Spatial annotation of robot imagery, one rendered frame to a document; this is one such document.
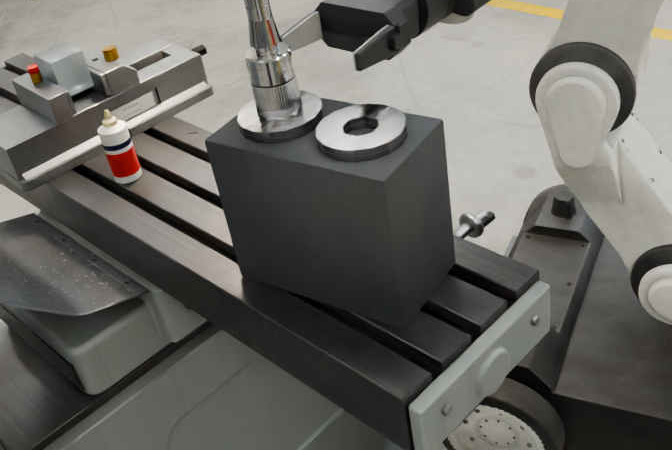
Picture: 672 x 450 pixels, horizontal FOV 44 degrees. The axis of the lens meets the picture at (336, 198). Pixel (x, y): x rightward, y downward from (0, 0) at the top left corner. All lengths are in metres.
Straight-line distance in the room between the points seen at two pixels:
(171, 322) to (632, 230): 0.69
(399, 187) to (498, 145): 2.20
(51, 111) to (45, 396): 0.40
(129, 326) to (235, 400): 0.28
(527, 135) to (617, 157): 1.79
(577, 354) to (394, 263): 0.64
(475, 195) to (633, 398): 1.49
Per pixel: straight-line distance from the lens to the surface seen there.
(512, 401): 1.29
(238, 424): 1.40
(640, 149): 1.29
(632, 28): 1.16
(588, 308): 1.47
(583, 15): 1.16
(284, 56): 0.83
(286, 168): 0.82
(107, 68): 1.31
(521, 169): 2.84
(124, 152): 1.19
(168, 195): 1.16
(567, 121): 1.18
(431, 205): 0.85
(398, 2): 0.93
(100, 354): 1.16
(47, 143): 1.29
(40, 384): 1.26
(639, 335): 1.43
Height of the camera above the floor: 1.57
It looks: 34 degrees down
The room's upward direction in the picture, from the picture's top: 10 degrees counter-clockwise
